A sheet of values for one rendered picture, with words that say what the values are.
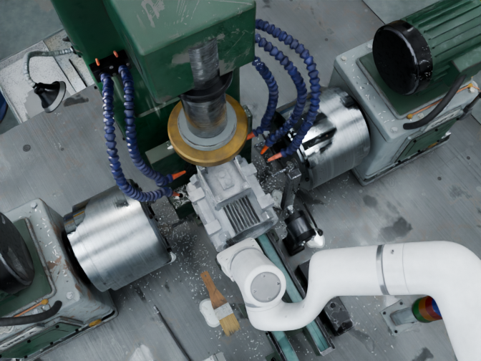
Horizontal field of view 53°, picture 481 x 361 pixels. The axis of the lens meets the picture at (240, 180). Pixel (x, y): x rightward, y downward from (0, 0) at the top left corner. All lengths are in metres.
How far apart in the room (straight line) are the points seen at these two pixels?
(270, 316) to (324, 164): 0.47
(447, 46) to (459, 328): 0.68
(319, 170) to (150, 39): 0.70
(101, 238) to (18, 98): 1.33
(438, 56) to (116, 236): 0.87
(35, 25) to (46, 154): 1.51
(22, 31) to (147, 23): 2.43
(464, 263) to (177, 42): 0.57
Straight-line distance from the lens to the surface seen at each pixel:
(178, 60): 0.79
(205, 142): 1.04
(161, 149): 1.29
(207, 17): 0.76
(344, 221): 1.59
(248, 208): 1.27
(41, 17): 3.19
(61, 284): 1.23
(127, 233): 1.21
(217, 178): 1.26
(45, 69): 2.47
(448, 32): 1.29
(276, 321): 1.00
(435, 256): 0.87
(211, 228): 1.27
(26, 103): 2.41
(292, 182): 1.15
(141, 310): 1.54
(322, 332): 1.40
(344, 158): 1.33
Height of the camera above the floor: 2.30
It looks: 70 degrees down
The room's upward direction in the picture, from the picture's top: 2 degrees counter-clockwise
